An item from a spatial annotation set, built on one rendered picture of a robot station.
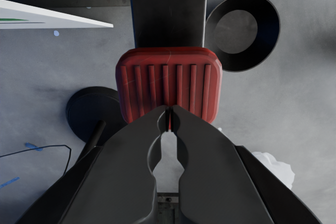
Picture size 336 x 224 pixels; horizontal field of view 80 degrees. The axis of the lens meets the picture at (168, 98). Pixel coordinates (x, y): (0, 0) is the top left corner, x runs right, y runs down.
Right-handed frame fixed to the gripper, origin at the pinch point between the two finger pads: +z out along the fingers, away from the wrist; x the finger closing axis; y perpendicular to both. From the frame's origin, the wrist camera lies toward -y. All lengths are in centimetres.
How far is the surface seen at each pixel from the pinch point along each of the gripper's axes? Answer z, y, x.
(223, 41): 77, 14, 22
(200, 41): 7.0, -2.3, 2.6
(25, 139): 77, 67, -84
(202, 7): 7.0, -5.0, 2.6
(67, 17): 39.9, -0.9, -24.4
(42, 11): 30.4, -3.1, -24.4
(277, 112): 78, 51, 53
